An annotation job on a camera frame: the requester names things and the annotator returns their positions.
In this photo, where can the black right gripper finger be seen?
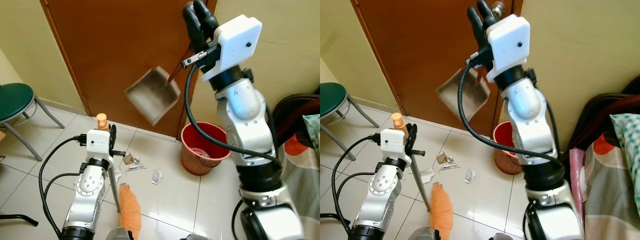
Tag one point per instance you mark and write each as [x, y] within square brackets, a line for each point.
[194, 27]
[477, 27]
[207, 20]
[486, 12]

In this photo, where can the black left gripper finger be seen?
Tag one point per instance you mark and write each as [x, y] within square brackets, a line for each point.
[412, 136]
[112, 135]

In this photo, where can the brown dustpan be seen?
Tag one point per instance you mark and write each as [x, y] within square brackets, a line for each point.
[462, 95]
[152, 95]

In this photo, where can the orange broom with silver pole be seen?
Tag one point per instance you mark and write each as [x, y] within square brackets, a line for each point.
[441, 210]
[130, 212]

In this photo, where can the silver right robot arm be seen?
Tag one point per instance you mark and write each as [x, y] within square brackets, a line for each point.
[532, 125]
[250, 130]

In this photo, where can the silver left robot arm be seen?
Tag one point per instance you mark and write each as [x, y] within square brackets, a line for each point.
[380, 192]
[86, 192]

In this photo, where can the metal door knob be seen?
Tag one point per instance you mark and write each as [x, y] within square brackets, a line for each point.
[498, 8]

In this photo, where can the crumpled paper scraps with cardboard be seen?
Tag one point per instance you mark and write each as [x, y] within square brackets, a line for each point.
[446, 160]
[134, 162]

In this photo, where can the flat white paper scrap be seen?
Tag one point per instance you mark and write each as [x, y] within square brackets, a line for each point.
[426, 175]
[118, 175]

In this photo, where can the small crumpled white paper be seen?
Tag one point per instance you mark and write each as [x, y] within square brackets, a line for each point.
[470, 176]
[157, 177]

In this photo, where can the brown wooden door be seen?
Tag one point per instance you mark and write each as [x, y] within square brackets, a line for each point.
[420, 40]
[120, 40]

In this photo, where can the red plastic bucket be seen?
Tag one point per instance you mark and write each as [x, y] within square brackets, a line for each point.
[197, 155]
[505, 150]

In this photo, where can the grey robot foot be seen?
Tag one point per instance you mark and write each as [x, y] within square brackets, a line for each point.
[420, 234]
[117, 234]

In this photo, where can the green stool with grey legs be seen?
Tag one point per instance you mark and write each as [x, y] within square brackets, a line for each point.
[15, 99]
[331, 97]

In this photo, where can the green checked pillow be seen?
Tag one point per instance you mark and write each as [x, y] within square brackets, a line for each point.
[631, 150]
[314, 130]

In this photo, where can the black curved furniture leg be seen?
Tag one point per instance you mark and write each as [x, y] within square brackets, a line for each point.
[330, 216]
[17, 218]

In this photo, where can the patterned grey orange blanket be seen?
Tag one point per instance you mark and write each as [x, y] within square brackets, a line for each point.
[607, 200]
[300, 195]

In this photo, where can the pink cloth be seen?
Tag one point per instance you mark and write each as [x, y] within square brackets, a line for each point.
[576, 180]

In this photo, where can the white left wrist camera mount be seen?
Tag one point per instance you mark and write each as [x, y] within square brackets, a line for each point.
[97, 144]
[392, 144]

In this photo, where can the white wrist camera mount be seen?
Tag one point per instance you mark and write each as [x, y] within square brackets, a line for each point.
[97, 144]
[392, 144]
[510, 42]
[232, 45]

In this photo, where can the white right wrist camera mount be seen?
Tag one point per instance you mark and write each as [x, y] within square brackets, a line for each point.
[232, 45]
[510, 42]

